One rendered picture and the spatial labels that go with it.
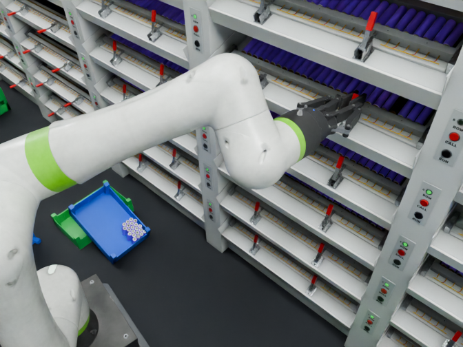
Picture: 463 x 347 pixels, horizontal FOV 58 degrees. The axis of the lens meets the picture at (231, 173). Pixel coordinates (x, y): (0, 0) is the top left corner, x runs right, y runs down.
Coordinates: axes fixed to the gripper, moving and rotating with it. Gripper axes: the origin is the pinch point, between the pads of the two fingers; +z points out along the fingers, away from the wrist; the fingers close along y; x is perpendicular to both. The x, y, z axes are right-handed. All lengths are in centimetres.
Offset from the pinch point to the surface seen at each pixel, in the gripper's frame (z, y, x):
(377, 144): 0.3, 8.6, -7.4
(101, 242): -19, -83, -97
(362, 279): 14, 14, -61
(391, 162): -0.6, 12.9, -9.4
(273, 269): 13, -16, -81
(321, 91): 4.1, -10.2, -2.6
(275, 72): 3.9, -24.6, -2.8
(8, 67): 16, -232, -77
